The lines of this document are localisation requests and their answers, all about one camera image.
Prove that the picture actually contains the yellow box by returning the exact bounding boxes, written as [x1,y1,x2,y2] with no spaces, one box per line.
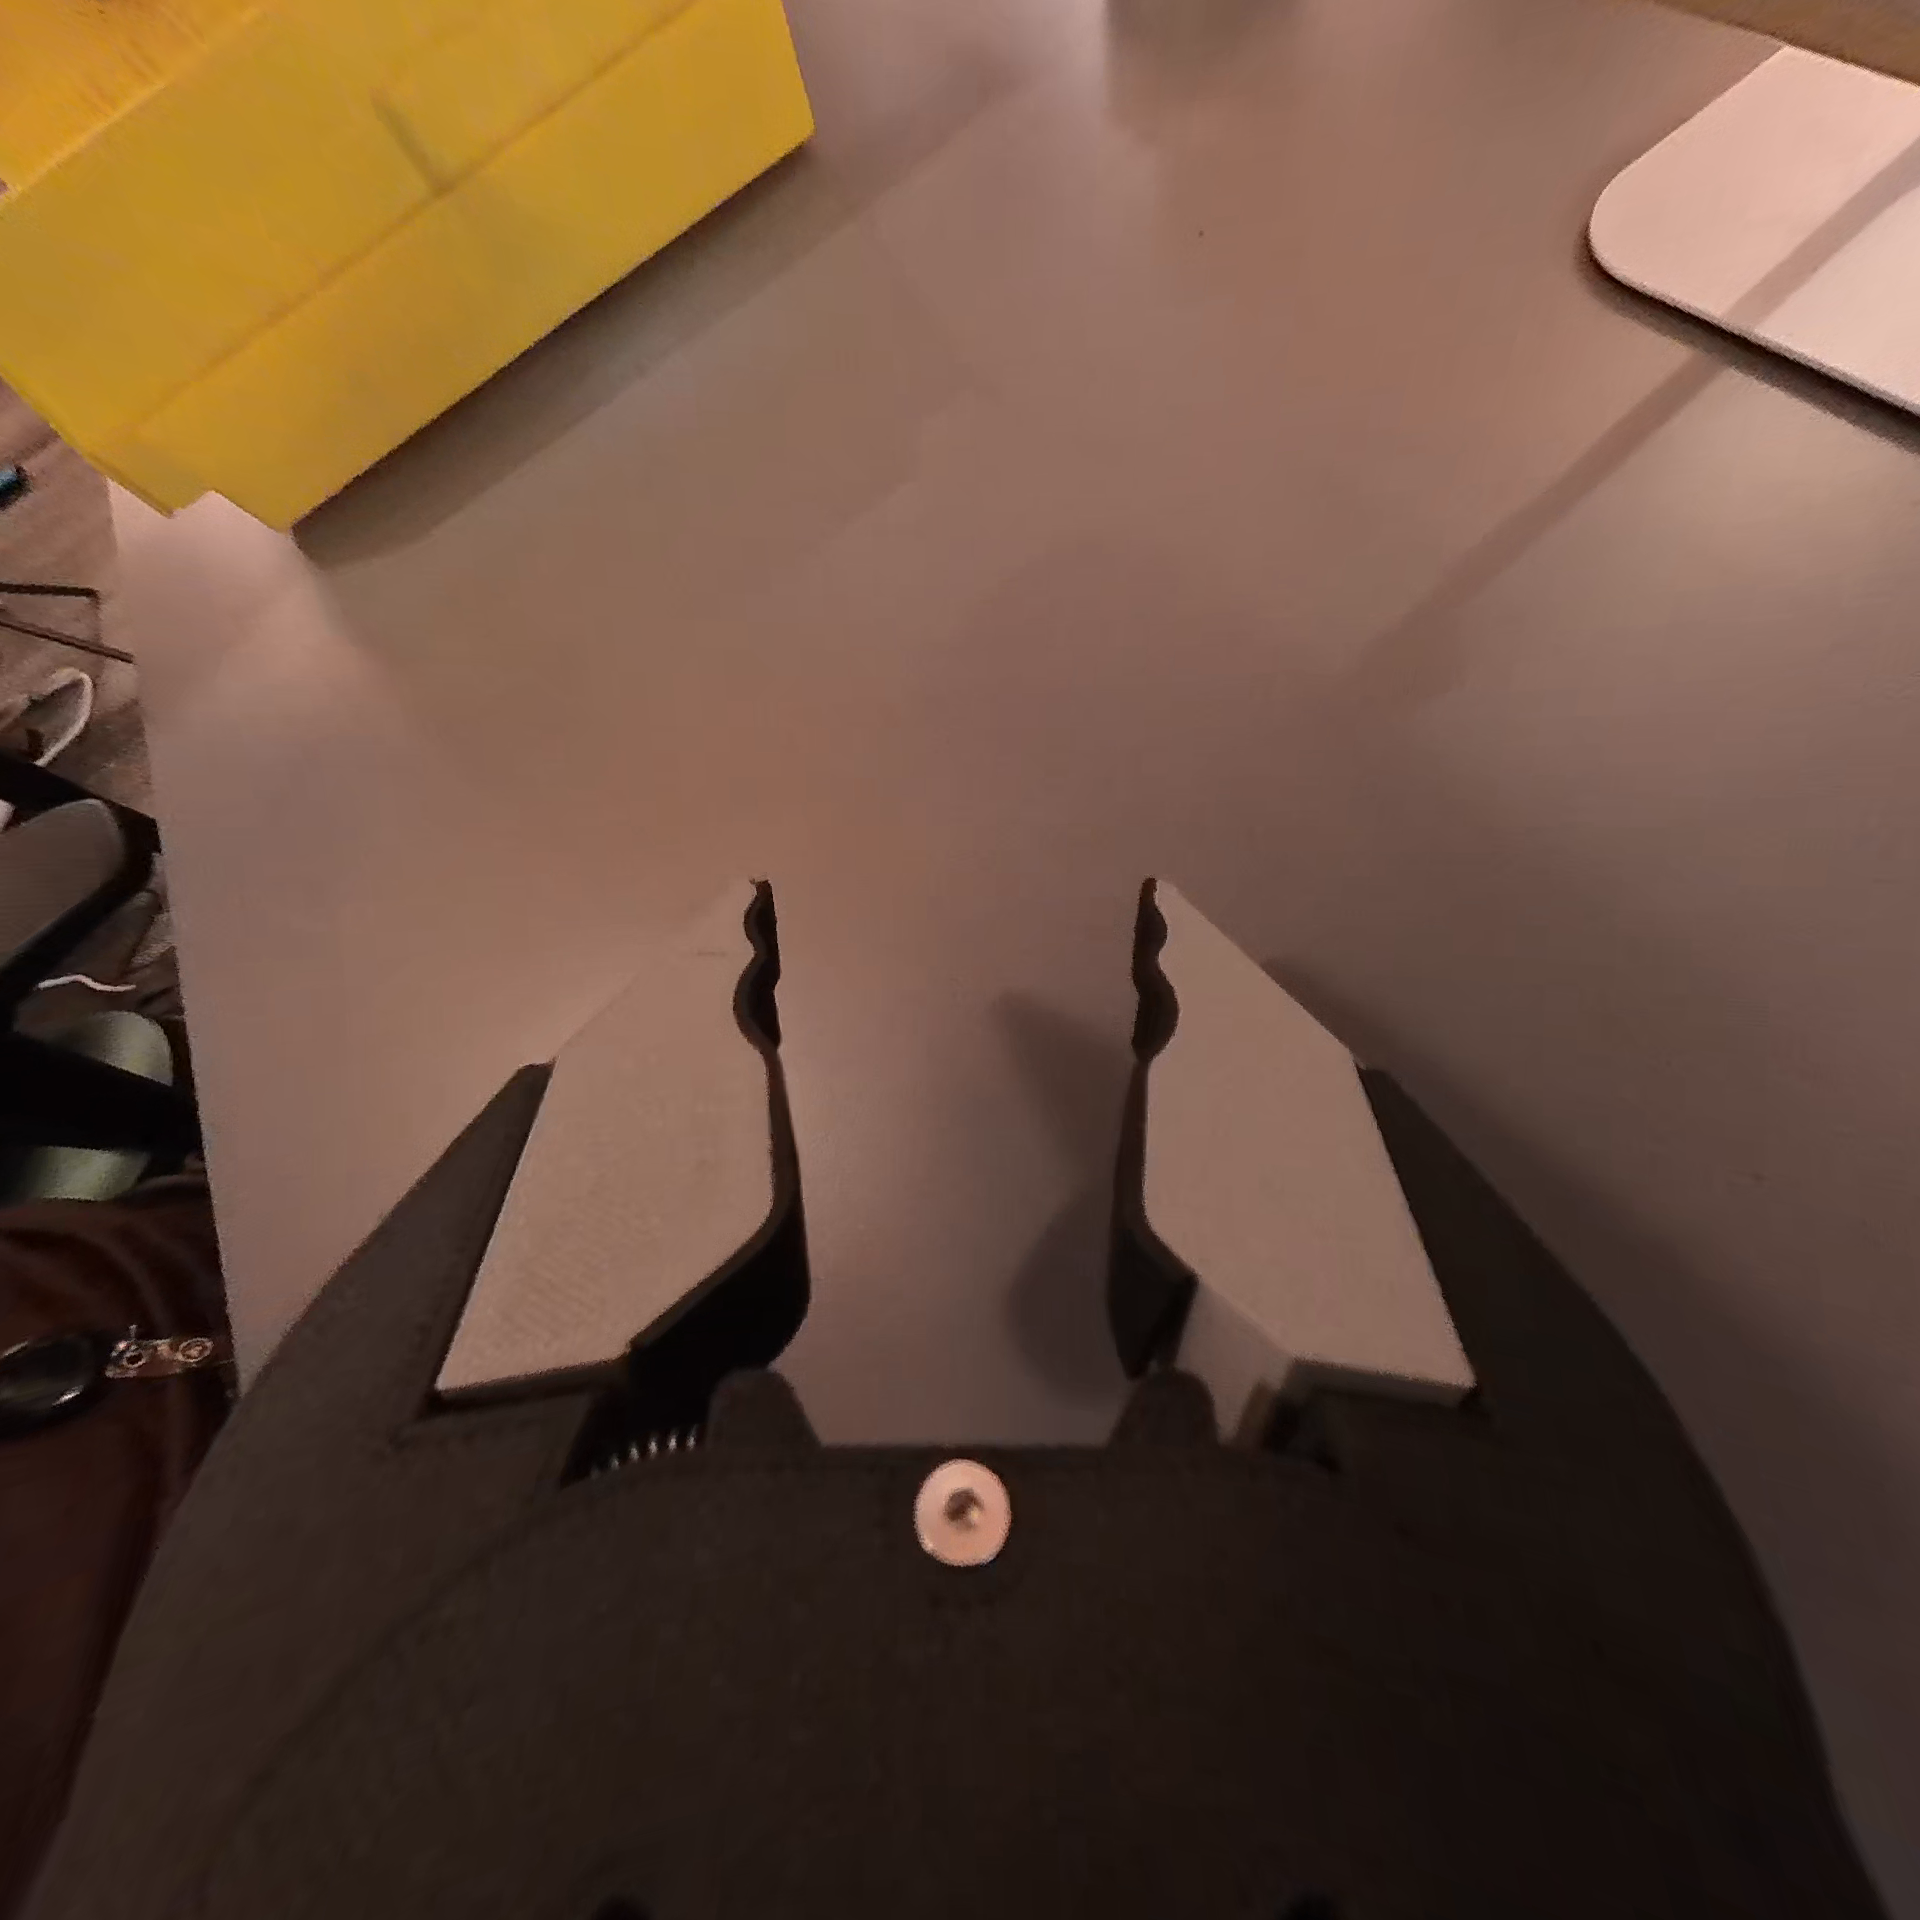
[0,0,820,536]

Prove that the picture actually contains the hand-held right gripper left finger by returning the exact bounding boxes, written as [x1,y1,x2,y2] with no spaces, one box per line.
[432,880,816,1392]

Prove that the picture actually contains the white shoe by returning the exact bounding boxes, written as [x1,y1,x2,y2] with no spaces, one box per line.
[0,666,96,772]

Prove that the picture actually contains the black office chair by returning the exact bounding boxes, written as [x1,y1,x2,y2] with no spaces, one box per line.
[0,751,206,1204]

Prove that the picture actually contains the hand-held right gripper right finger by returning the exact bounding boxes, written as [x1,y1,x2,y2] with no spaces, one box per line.
[1105,880,1478,1448]

